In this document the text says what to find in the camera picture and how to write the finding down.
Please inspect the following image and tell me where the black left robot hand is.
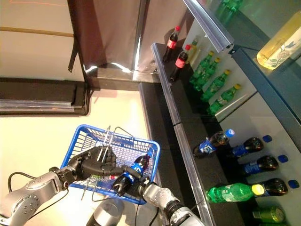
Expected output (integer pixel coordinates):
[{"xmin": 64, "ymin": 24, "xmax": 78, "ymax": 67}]
[{"xmin": 60, "ymin": 145, "xmax": 132, "ymax": 182}]

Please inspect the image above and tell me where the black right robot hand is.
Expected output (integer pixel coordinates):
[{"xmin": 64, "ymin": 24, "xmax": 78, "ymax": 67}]
[{"xmin": 112, "ymin": 168, "xmax": 151, "ymax": 197}]

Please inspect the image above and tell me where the blue plastic shopping basket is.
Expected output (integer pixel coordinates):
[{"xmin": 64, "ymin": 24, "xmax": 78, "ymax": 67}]
[{"xmin": 60, "ymin": 124, "xmax": 161, "ymax": 205}]

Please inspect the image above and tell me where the green drink can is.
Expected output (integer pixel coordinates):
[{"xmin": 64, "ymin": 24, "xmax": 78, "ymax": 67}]
[{"xmin": 252, "ymin": 206, "xmax": 286, "ymax": 224}]

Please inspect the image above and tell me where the silver robot left leg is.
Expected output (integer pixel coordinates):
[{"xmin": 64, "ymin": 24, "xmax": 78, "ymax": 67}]
[{"xmin": 86, "ymin": 199, "xmax": 125, "ymax": 226}]

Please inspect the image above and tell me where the black shelf base board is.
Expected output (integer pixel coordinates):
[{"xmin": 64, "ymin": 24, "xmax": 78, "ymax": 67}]
[
  {"xmin": 159, "ymin": 141, "xmax": 205, "ymax": 226},
  {"xmin": 138, "ymin": 82, "xmax": 184, "ymax": 165}
]

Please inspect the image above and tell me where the black glossy base plinth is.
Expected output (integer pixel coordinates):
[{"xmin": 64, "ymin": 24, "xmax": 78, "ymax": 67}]
[{"xmin": 84, "ymin": 67, "xmax": 163, "ymax": 91}]

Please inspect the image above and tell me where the black shelving unit white panel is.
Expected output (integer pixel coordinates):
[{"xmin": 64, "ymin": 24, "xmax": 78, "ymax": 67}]
[{"xmin": 0, "ymin": 0, "xmax": 91, "ymax": 116}]

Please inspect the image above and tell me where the green soda bottle yellow cap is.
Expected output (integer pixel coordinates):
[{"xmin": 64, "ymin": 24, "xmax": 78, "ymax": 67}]
[
  {"xmin": 189, "ymin": 50, "xmax": 215, "ymax": 85},
  {"xmin": 206, "ymin": 84, "xmax": 242, "ymax": 115},
  {"xmin": 194, "ymin": 57, "xmax": 222, "ymax": 91},
  {"xmin": 201, "ymin": 69, "xmax": 231, "ymax": 102},
  {"xmin": 206, "ymin": 183, "xmax": 265, "ymax": 203}
]

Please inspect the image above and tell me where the cola bottle red cap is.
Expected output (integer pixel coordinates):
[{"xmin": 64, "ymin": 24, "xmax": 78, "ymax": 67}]
[
  {"xmin": 169, "ymin": 44, "xmax": 191, "ymax": 82},
  {"xmin": 162, "ymin": 25, "xmax": 181, "ymax": 63}
]

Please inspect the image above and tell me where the small yellow tea bottle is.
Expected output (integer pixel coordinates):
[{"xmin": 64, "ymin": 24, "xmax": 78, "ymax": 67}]
[{"xmin": 188, "ymin": 37, "xmax": 199, "ymax": 65}]

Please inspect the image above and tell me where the large green soda bottle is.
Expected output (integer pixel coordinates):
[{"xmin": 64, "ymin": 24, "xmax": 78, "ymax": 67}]
[
  {"xmin": 216, "ymin": 4, "xmax": 235, "ymax": 25},
  {"xmin": 223, "ymin": 0, "xmax": 244, "ymax": 11}
]

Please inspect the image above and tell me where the large yellow tea bottle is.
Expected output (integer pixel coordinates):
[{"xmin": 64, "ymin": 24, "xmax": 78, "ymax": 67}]
[{"xmin": 256, "ymin": 10, "xmax": 301, "ymax": 70}]

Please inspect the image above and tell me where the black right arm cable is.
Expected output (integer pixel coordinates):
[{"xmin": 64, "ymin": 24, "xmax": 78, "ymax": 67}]
[{"xmin": 135, "ymin": 204, "xmax": 160, "ymax": 226}]

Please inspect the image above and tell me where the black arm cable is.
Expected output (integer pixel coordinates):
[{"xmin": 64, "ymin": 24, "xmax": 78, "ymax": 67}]
[
  {"xmin": 135, "ymin": 204, "xmax": 160, "ymax": 226},
  {"xmin": 7, "ymin": 171, "xmax": 69, "ymax": 212}
]

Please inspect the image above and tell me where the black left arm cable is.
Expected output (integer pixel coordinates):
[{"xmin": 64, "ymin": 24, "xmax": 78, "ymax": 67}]
[{"xmin": 7, "ymin": 171, "xmax": 69, "ymax": 212}]

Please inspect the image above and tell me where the dark metal frame pole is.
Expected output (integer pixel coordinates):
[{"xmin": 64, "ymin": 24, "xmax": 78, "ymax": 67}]
[{"xmin": 133, "ymin": 0, "xmax": 151, "ymax": 71}]

